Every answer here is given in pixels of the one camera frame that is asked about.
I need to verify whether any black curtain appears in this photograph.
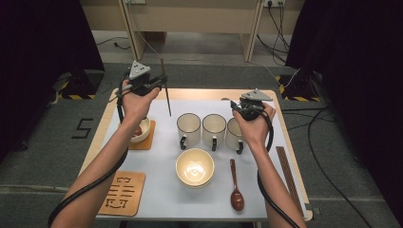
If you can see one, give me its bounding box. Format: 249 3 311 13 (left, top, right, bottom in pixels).
0 0 106 165
284 0 403 219

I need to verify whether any person's right hand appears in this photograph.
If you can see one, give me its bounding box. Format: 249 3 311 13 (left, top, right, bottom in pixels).
233 103 278 150

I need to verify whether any hand-held gripper cable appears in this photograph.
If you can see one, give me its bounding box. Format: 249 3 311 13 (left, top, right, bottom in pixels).
47 71 131 228
256 108 302 228

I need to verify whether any right hand-held gripper cable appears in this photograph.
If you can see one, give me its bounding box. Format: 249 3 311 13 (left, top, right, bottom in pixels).
256 108 302 228

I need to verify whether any cream mug with black handle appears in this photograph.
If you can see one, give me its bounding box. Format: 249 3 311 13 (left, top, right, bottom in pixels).
201 113 228 152
176 112 202 151
225 117 245 156

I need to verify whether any short black floor cable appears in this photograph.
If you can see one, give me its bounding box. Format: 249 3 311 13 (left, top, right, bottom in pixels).
95 36 131 51

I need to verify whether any black stand base striped tape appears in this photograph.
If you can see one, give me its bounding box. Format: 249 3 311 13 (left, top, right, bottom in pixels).
58 69 106 101
275 70 322 103

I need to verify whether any wooden coaster with cutout pattern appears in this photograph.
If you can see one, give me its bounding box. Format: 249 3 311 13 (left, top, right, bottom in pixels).
98 170 146 218
127 120 157 151

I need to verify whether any white wall socket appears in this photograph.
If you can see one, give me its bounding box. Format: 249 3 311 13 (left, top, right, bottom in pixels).
263 0 286 8

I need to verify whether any beige wooden desk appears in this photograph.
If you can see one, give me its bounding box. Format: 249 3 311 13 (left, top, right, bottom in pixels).
79 0 307 63

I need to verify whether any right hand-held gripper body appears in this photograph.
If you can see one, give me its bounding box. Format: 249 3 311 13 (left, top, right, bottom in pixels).
238 89 274 123

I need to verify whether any left hand-held gripper cable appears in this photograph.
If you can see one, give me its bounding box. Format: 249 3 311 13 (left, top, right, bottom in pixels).
47 71 131 228

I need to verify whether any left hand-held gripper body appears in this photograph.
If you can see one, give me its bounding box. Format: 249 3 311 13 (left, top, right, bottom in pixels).
123 60 157 97

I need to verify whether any row of brown chopsticks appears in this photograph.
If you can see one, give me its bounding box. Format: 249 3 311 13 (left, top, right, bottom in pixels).
275 145 301 218

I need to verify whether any person's left hand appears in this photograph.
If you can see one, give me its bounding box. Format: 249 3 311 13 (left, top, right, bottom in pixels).
121 80 162 124

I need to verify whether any white table mat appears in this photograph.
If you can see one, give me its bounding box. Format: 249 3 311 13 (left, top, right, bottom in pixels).
94 99 308 220

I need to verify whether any cream ceramic bowl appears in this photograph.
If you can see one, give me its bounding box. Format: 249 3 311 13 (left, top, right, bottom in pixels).
129 116 152 144
175 147 216 189

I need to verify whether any bundle of black power cables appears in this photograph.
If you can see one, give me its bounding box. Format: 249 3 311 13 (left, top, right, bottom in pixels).
256 1 291 65

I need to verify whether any long black floor cable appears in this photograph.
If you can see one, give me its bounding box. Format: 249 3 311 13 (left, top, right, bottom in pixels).
307 107 374 228

